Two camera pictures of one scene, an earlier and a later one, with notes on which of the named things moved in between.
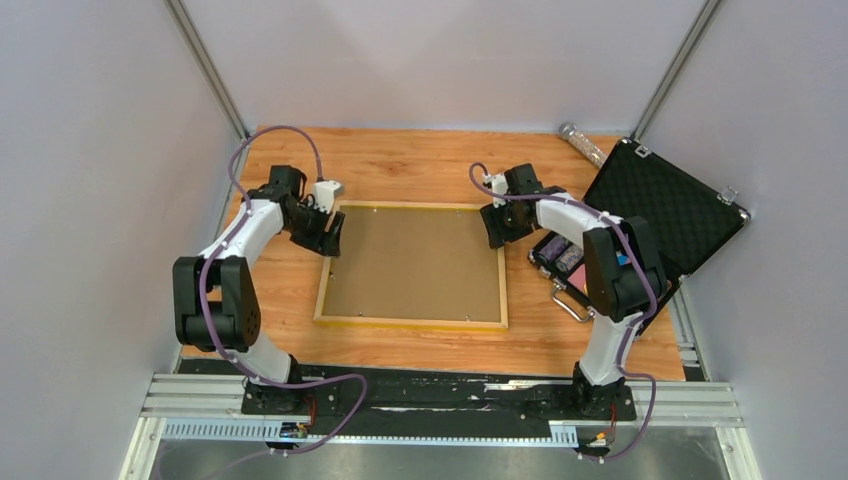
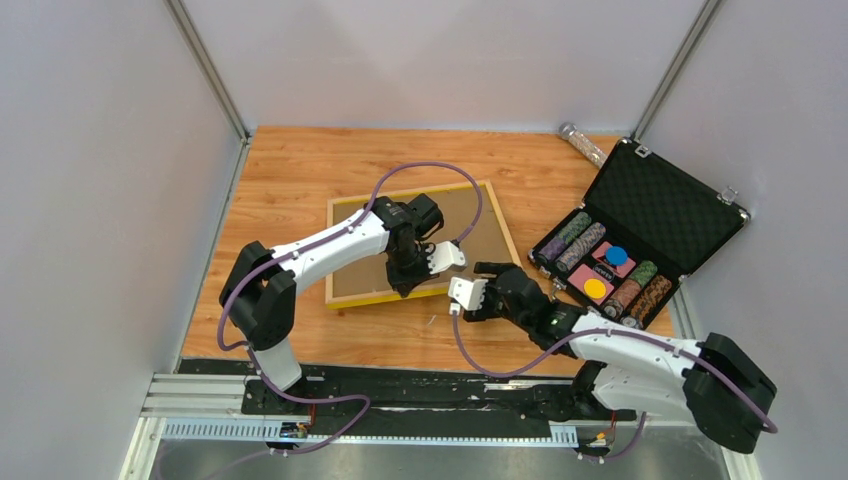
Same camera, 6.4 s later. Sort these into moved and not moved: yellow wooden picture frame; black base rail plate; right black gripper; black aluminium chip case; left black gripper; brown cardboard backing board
Moved: left black gripper; brown cardboard backing board; right black gripper; yellow wooden picture frame
Not moved: black base rail plate; black aluminium chip case
